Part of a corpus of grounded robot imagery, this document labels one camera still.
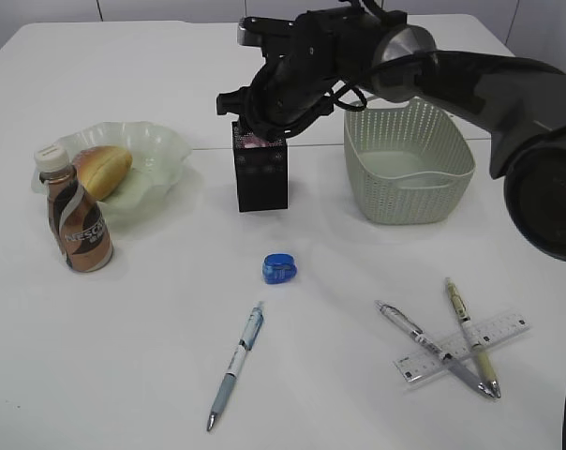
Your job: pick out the silver grey ballpoint pen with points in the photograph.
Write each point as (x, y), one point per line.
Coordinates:
(447, 360)

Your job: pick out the pink pencil sharpener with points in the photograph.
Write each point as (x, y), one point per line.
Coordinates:
(252, 141)

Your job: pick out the sugared toy bread bun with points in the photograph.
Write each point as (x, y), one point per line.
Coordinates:
(101, 169)

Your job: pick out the transparent plastic ruler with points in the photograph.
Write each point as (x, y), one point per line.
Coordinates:
(420, 365)

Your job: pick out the cream yellow ballpoint pen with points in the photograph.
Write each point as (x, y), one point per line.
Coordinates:
(476, 347)

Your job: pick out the brown Nescafe coffee bottle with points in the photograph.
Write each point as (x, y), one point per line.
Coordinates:
(75, 219)

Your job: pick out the blue pencil sharpener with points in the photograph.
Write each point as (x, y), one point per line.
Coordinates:
(278, 268)

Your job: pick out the pale green wavy glass plate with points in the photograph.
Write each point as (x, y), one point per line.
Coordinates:
(158, 155)

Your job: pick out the black mesh pen holder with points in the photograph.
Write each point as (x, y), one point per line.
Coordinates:
(262, 181)

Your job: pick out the blue grey ballpoint pen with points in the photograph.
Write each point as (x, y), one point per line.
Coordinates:
(244, 346)

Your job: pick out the pale green plastic basket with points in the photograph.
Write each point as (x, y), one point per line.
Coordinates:
(407, 165)

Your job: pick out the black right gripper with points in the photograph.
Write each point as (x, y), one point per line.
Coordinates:
(285, 97)

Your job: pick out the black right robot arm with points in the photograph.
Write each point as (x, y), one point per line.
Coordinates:
(520, 102)

